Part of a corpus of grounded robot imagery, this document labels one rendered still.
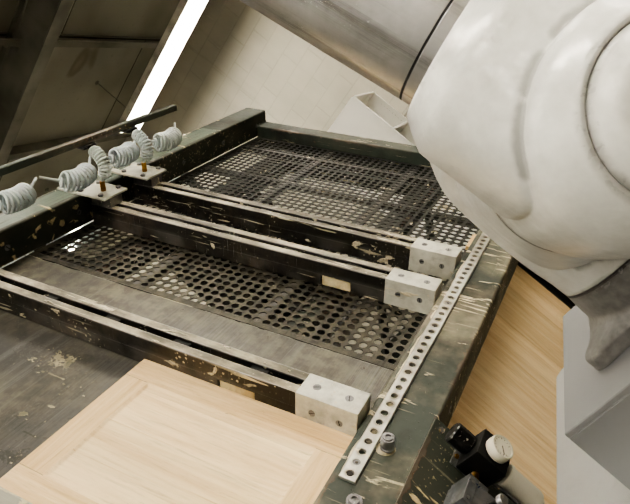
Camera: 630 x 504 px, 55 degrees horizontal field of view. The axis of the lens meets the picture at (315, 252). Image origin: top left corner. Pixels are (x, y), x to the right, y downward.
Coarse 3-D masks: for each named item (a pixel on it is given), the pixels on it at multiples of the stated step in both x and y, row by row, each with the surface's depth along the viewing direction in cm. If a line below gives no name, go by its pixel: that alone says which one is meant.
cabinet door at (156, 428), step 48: (144, 384) 120; (192, 384) 120; (96, 432) 109; (144, 432) 109; (192, 432) 109; (240, 432) 109; (288, 432) 109; (336, 432) 109; (0, 480) 99; (48, 480) 99; (96, 480) 100; (144, 480) 100; (192, 480) 100; (240, 480) 100; (288, 480) 100
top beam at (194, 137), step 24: (240, 120) 253; (264, 120) 269; (192, 144) 226; (216, 144) 240; (240, 144) 256; (120, 168) 202; (168, 168) 217; (192, 168) 229; (0, 216) 168; (24, 216) 169; (48, 216) 174; (72, 216) 182; (0, 240) 161; (24, 240) 168; (48, 240) 175; (0, 264) 163
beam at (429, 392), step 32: (512, 256) 163; (448, 288) 147; (480, 288) 148; (448, 320) 135; (480, 320) 136; (448, 352) 125; (416, 384) 116; (448, 384) 117; (416, 416) 109; (448, 416) 119; (416, 448) 102; (384, 480) 96
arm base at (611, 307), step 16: (624, 272) 55; (592, 288) 57; (608, 288) 56; (624, 288) 55; (576, 304) 62; (592, 304) 59; (608, 304) 57; (624, 304) 56; (592, 320) 61; (608, 320) 58; (624, 320) 56; (592, 336) 60; (608, 336) 57; (624, 336) 56; (592, 352) 58; (608, 352) 56
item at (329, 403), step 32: (0, 288) 141; (32, 288) 142; (32, 320) 141; (64, 320) 135; (96, 320) 130; (128, 320) 131; (128, 352) 129; (160, 352) 124; (192, 352) 121; (224, 352) 121; (256, 384) 115; (288, 384) 113; (320, 384) 113; (320, 416) 110; (352, 416) 107
